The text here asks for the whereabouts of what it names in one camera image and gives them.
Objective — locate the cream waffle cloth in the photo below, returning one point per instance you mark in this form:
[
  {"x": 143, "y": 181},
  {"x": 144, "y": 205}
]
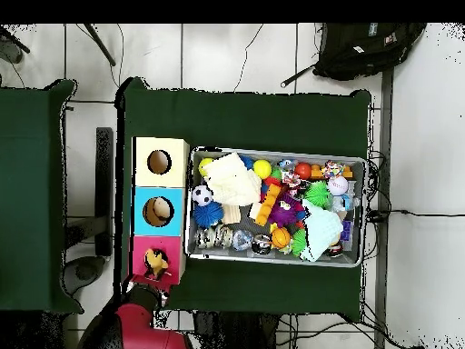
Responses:
[{"x": 232, "y": 180}]

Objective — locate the mint green waffle cloth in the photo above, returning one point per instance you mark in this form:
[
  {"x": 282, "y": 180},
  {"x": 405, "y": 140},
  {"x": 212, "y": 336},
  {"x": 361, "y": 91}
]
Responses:
[{"x": 321, "y": 229}]

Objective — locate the brown plush dog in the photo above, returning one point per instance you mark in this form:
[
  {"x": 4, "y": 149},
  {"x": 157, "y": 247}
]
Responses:
[{"x": 155, "y": 261}]

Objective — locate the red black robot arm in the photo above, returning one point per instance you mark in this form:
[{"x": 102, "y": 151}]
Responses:
[{"x": 145, "y": 327}]

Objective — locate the silver mesh bin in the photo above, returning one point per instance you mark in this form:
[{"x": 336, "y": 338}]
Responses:
[{"x": 218, "y": 251}]

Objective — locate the wooden box three holes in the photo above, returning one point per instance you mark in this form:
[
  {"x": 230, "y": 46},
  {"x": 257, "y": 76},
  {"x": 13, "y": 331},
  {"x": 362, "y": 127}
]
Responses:
[{"x": 145, "y": 225}]

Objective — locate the black white soccer ball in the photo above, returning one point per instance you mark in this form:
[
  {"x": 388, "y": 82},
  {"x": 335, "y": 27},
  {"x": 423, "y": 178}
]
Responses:
[{"x": 202, "y": 195}]

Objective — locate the blue spiky ball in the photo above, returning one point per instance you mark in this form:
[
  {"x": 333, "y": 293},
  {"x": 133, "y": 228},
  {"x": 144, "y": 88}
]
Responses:
[{"x": 207, "y": 214}]

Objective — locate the orange toy building block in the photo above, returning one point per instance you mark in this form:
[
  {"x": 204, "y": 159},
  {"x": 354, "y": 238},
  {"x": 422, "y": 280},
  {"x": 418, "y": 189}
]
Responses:
[{"x": 268, "y": 205}]

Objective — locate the yellow seamed ball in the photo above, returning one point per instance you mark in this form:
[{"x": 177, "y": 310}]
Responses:
[{"x": 262, "y": 169}]

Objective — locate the purple spiky monster toy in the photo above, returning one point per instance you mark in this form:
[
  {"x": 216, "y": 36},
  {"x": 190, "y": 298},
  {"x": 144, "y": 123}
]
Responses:
[{"x": 285, "y": 211}]

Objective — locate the orange toy basketball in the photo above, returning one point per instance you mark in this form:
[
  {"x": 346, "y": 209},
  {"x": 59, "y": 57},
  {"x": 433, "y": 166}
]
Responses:
[{"x": 280, "y": 237}]

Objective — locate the dark green table cloth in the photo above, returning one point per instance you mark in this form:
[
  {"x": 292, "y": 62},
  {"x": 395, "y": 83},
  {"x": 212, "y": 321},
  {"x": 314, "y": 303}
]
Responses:
[
  {"x": 29, "y": 181},
  {"x": 236, "y": 120}
]

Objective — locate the white baseball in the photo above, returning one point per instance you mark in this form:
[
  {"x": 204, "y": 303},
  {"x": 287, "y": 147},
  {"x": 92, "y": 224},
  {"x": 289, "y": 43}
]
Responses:
[{"x": 338, "y": 185}]

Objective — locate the black upright panel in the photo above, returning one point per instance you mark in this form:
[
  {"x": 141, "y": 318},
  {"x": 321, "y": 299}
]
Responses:
[{"x": 104, "y": 181}]

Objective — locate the grey oval base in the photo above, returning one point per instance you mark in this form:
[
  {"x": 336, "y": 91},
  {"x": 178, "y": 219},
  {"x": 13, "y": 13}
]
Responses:
[{"x": 85, "y": 271}]

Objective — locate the black backpack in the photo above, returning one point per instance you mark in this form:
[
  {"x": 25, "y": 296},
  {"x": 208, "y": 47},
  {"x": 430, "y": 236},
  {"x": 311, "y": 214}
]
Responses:
[{"x": 363, "y": 51}]

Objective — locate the black tripod leg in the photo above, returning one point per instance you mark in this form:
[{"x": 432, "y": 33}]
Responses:
[
  {"x": 100, "y": 45},
  {"x": 16, "y": 41}
]

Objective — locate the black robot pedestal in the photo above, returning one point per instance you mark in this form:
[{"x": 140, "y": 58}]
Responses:
[{"x": 239, "y": 332}]

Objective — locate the grey metal rail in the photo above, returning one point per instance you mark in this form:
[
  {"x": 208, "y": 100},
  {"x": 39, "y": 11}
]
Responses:
[{"x": 385, "y": 127}]

